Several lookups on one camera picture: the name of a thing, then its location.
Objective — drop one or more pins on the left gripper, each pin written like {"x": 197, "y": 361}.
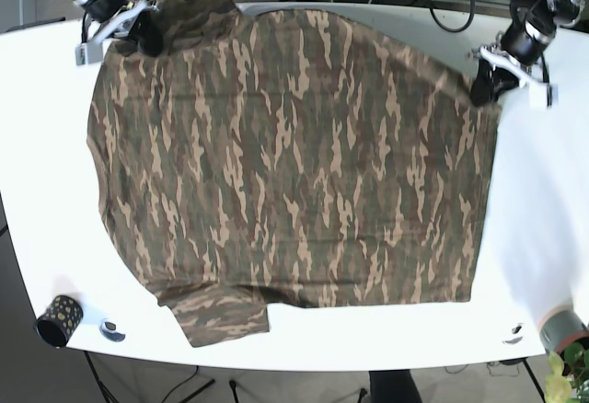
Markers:
{"x": 515, "y": 60}

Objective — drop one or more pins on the silver table grommet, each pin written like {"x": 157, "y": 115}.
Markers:
{"x": 110, "y": 332}
{"x": 514, "y": 335}

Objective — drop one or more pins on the right silver table grommet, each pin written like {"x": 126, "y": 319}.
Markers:
{"x": 514, "y": 335}

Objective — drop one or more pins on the green potted plant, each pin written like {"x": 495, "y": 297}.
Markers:
{"x": 568, "y": 377}

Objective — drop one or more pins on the grey flower pot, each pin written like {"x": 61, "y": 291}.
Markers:
{"x": 561, "y": 329}

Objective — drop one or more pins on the camouflage pattern T-shirt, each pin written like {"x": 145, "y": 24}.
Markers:
{"x": 293, "y": 157}

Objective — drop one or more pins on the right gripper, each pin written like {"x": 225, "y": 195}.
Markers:
{"x": 132, "y": 23}

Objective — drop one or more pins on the left silver table grommet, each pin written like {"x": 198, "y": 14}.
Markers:
{"x": 110, "y": 332}

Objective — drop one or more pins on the black gold-dotted cup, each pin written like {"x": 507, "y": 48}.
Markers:
{"x": 59, "y": 321}

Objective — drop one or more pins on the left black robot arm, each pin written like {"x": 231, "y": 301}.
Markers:
{"x": 544, "y": 16}

